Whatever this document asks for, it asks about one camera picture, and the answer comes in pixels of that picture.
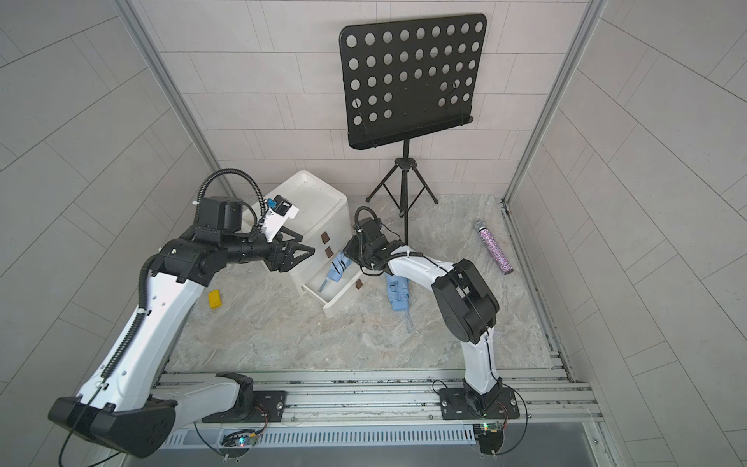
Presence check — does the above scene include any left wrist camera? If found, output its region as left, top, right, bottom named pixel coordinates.
left=260, top=195, right=300, bottom=242

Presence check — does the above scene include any black perforated music stand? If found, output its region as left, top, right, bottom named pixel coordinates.
left=338, top=13, right=488, bottom=219

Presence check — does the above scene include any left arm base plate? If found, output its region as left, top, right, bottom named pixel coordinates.
left=233, top=391, right=288, bottom=423

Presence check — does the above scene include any light blue umbrella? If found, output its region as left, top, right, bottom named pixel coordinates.
left=385, top=274, right=414, bottom=333
left=318, top=251, right=352, bottom=293

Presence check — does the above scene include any right green circuit board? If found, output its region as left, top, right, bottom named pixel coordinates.
left=473, top=420, right=504, bottom=441

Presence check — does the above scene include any white bottom drawer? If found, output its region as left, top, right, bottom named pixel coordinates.
left=302, top=257, right=364, bottom=318

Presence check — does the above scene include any left green circuit board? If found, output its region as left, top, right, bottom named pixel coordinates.
left=221, top=429, right=263, bottom=449

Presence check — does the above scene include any yellow small block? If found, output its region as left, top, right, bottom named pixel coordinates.
left=207, top=290, right=223, bottom=309

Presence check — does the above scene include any aluminium rail frame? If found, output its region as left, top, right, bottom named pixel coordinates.
left=154, top=349, right=605, bottom=433

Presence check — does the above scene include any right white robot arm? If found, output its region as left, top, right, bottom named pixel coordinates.
left=344, top=206, right=503, bottom=418

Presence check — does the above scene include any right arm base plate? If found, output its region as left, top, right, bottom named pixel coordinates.
left=438, top=385, right=521, bottom=420

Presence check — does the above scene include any purple glitter microphone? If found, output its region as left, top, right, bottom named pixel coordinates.
left=475, top=220, right=514, bottom=276

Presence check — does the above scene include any white three-drawer cabinet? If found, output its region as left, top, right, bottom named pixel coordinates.
left=268, top=170, right=352, bottom=296

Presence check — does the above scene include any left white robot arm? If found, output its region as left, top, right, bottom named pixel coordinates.
left=48, top=169, right=315, bottom=458

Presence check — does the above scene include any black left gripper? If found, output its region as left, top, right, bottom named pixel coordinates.
left=222, top=226, right=316, bottom=272

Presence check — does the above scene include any green circuit board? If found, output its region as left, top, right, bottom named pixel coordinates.
left=473, top=420, right=504, bottom=441
left=221, top=429, right=263, bottom=449

